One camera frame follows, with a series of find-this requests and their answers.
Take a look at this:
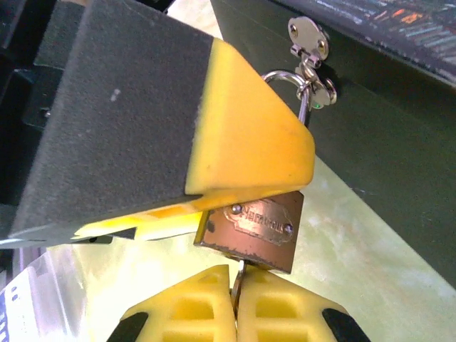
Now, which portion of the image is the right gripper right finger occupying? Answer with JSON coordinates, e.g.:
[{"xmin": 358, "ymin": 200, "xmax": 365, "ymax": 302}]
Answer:
[{"xmin": 236, "ymin": 265, "xmax": 374, "ymax": 342}]

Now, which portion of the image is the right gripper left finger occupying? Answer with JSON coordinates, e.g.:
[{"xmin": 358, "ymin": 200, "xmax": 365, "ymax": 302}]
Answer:
[{"xmin": 105, "ymin": 264, "xmax": 238, "ymax": 342}]

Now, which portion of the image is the silver key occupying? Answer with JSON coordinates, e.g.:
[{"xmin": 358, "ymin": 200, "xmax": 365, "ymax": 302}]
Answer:
[{"xmin": 229, "ymin": 259, "xmax": 249, "ymax": 311}]

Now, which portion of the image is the brass padlock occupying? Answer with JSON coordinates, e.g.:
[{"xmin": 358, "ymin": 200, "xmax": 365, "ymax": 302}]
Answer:
[{"xmin": 193, "ymin": 69, "xmax": 311, "ymax": 276}]

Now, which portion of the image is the small clear packet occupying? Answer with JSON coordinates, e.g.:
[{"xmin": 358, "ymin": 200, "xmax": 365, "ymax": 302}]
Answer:
[{"xmin": 0, "ymin": 245, "xmax": 92, "ymax": 342}]

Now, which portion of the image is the silver box hasp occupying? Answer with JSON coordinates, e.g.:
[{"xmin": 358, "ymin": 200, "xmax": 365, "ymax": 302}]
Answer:
[{"xmin": 286, "ymin": 15, "xmax": 338, "ymax": 110}]

